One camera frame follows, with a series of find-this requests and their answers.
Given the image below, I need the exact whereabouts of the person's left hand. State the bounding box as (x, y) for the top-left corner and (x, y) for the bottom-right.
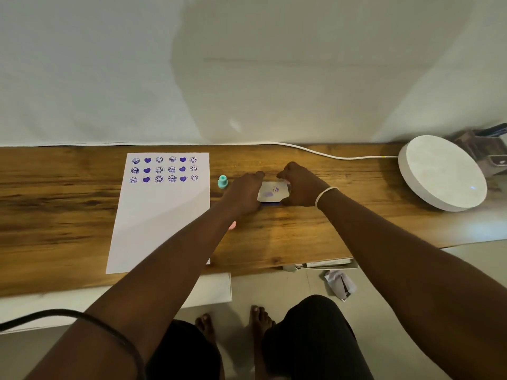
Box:
(217, 170), (266, 220)

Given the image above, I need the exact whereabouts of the person's right hand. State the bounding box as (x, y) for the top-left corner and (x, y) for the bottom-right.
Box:
(276, 161), (332, 207)

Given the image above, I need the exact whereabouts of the white ink pad lid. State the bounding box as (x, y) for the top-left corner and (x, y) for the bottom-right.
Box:
(256, 180), (292, 204)

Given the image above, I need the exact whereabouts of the white stamped paper sheet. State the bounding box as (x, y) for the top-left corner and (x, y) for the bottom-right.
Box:
(105, 152), (211, 275)

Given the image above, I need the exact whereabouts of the person's right forearm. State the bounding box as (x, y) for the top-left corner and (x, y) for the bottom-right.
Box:
(316, 189), (507, 380)

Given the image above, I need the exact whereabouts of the person's left forearm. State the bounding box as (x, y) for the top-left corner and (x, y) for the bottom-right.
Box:
(23, 201), (238, 380)

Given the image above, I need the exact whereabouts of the crumpled white paper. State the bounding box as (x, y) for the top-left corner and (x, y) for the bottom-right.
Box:
(324, 269), (358, 302)

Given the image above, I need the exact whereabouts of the white wristband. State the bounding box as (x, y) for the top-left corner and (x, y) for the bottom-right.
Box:
(315, 186), (340, 208)

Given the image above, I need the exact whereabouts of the white round disc lamp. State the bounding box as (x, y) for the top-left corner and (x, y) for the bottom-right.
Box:
(398, 135), (488, 213)

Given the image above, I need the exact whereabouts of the clear plastic container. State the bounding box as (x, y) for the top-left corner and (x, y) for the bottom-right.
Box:
(451, 123), (507, 178)

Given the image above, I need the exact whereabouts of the wooden board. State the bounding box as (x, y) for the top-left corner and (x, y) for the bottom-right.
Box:
(0, 142), (507, 299)

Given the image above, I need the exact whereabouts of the white cable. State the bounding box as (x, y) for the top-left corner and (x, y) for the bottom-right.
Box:
(0, 141), (401, 161)

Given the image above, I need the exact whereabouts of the black cable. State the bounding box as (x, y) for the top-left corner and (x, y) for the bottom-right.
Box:
(0, 309), (147, 380)

